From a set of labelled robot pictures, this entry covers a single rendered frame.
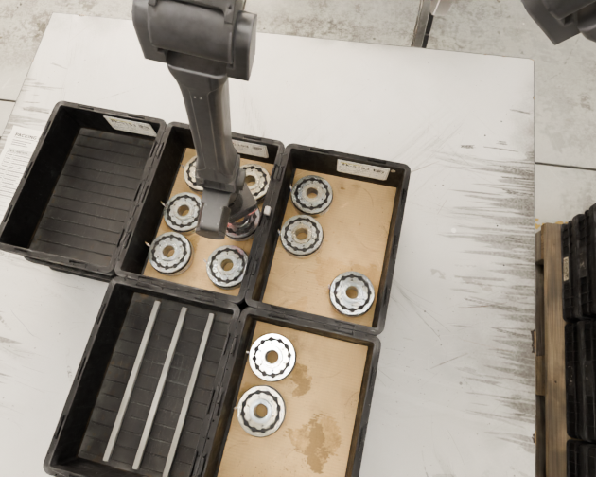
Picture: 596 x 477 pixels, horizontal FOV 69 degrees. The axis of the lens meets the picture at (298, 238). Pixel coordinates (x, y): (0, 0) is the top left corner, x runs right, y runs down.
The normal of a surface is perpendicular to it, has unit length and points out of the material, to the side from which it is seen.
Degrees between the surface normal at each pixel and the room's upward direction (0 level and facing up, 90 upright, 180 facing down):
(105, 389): 0
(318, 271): 0
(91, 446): 0
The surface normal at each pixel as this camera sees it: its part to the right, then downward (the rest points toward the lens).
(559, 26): -0.21, 0.92
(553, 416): -0.05, -0.30
